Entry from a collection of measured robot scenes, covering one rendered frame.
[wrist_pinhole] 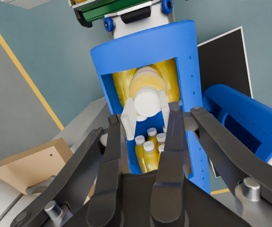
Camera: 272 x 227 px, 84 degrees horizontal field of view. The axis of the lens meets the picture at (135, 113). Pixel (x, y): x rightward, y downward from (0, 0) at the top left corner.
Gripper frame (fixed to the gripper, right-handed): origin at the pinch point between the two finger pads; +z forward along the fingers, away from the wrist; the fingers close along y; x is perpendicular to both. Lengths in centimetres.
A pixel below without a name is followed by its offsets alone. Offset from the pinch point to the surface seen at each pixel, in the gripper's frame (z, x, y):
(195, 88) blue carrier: 20.1, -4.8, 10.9
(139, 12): 33.6, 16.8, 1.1
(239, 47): 123, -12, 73
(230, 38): 123, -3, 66
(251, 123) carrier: 55, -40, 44
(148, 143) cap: 28.6, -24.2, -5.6
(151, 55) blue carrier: 15.0, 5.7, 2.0
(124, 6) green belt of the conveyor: 49, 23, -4
